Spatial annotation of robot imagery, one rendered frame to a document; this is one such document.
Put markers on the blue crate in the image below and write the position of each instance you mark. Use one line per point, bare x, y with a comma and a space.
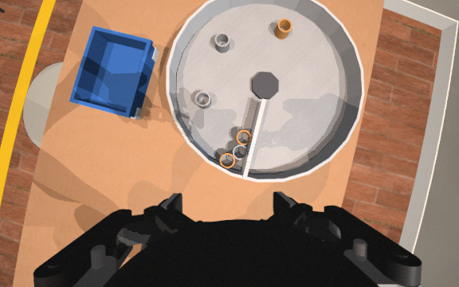
107, 74

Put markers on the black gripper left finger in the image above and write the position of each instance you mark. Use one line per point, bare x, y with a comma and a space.
91, 259

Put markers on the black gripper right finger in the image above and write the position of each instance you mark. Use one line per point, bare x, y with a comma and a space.
382, 260

